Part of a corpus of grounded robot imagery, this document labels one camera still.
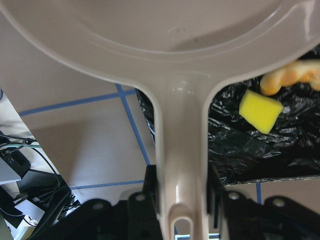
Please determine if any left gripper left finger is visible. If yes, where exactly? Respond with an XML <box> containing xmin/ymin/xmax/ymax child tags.
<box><xmin>30</xmin><ymin>165</ymin><xmax>163</xmax><ymax>240</ymax></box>

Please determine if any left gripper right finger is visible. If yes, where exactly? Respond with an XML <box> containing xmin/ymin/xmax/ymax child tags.
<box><xmin>206</xmin><ymin>169</ymin><xmax>320</xmax><ymax>240</ymax></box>

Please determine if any yellow sponge piece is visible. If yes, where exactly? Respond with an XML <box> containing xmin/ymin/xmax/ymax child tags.
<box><xmin>238</xmin><ymin>89</ymin><xmax>284</xmax><ymax>134</ymax></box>

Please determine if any croissant-shaped bread piece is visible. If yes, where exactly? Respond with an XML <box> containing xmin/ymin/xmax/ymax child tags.
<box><xmin>260</xmin><ymin>59</ymin><xmax>320</xmax><ymax>96</ymax></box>

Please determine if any beige plastic dustpan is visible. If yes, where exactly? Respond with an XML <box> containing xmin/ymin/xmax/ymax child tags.
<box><xmin>0</xmin><ymin>0</ymin><xmax>320</xmax><ymax>240</ymax></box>

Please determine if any bin with black bag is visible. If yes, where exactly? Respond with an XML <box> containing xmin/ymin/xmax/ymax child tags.
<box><xmin>136</xmin><ymin>48</ymin><xmax>320</xmax><ymax>187</ymax></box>

